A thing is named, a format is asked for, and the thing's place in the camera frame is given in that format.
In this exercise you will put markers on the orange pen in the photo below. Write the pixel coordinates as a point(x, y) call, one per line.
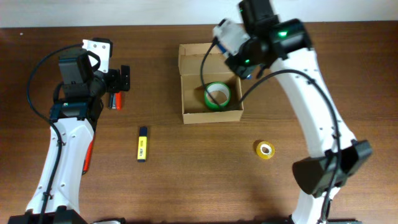
point(87, 161)

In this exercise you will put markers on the yellow tape roll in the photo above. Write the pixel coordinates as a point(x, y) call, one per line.
point(265, 150)

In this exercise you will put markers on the open cardboard box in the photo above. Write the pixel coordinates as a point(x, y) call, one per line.
point(205, 79)

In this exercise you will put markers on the orange and grey battery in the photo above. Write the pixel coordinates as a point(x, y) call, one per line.
point(115, 101)

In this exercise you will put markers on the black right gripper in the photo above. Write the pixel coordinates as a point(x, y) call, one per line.
point(243, 69)

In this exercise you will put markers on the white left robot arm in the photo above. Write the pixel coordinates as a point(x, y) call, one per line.
point(77, 105)

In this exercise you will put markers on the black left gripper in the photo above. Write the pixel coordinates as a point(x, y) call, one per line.
point(115, 84)

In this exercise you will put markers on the yellow highlighter pen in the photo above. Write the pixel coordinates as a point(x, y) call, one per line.
point(142, 144)

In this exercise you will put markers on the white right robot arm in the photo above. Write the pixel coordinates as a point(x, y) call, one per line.
point(285, 48)

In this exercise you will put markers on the green tape roll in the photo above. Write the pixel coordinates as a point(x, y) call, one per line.
point(217, 95)

